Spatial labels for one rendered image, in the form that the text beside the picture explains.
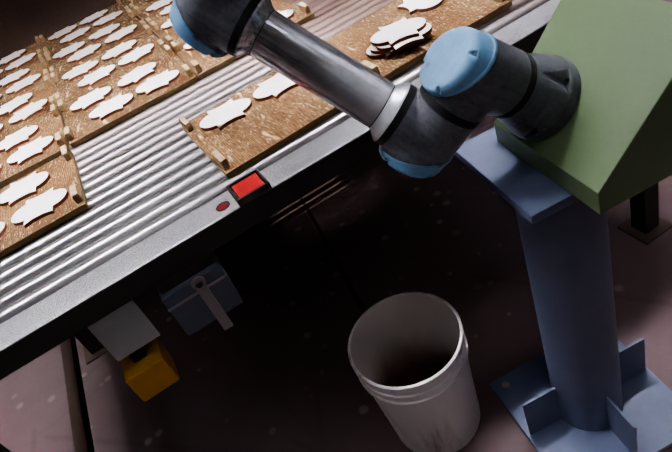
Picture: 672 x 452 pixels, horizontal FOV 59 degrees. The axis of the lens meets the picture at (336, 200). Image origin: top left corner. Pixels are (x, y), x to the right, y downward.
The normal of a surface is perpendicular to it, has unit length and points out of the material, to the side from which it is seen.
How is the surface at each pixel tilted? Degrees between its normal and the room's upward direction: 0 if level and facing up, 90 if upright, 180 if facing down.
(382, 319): 87
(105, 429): 0
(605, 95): 45
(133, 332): 90
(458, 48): 37
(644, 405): 0
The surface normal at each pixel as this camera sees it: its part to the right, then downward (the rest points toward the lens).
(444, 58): -0.78, -0.29
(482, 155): -0.32, -0.75
